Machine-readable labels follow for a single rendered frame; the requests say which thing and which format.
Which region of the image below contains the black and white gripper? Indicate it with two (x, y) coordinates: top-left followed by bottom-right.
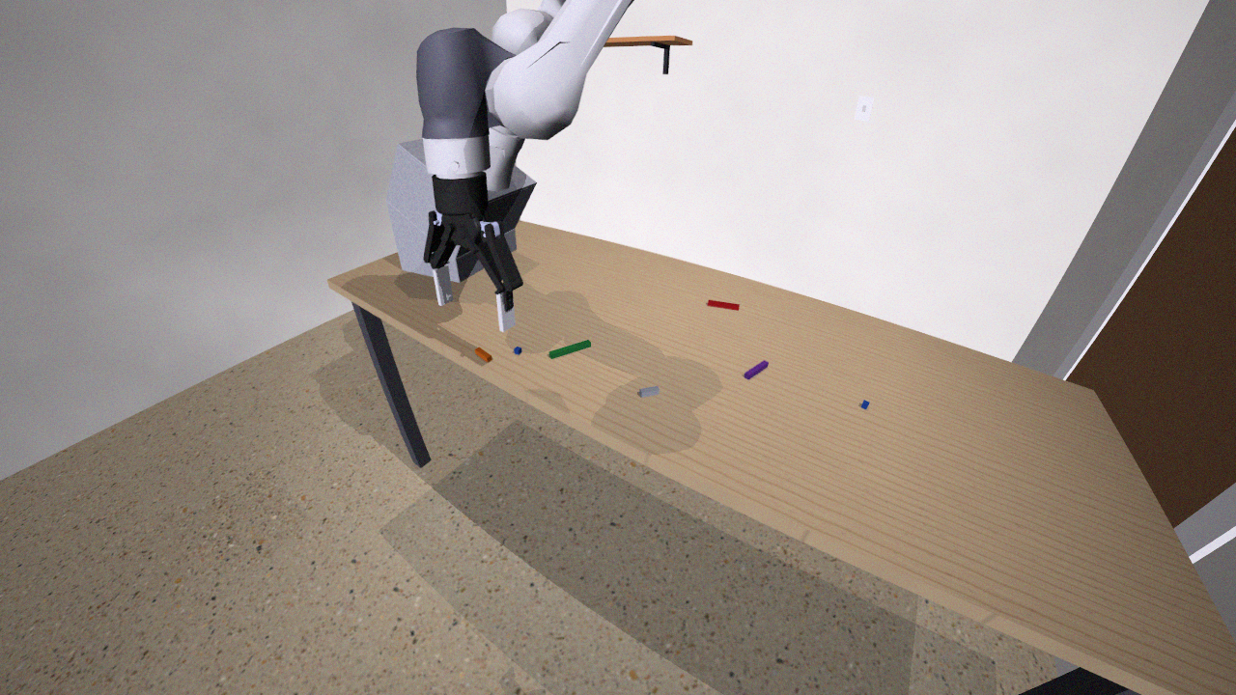
(423, 171), (523, 331)

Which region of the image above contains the green rod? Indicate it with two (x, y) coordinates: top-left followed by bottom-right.
(549, 340), (591, 359)

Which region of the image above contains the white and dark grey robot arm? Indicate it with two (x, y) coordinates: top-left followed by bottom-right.
(417, 0), (634, 192)

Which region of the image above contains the purple rod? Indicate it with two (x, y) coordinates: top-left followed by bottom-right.
(744, 360), (769, 378)

